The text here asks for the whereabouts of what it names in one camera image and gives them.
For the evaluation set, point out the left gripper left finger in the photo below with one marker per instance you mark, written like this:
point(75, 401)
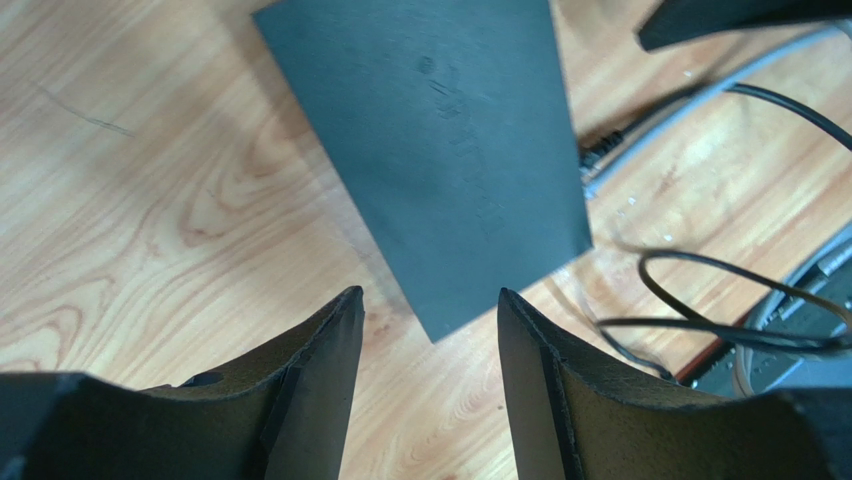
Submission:
point(279, 411)

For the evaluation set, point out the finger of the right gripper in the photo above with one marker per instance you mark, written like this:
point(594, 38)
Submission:
point(677, 21)

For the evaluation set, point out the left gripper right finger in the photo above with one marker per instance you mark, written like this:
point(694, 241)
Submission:
point(576, 412)

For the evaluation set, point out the black network switch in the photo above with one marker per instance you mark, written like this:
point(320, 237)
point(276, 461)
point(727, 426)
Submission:
point(448, 124)

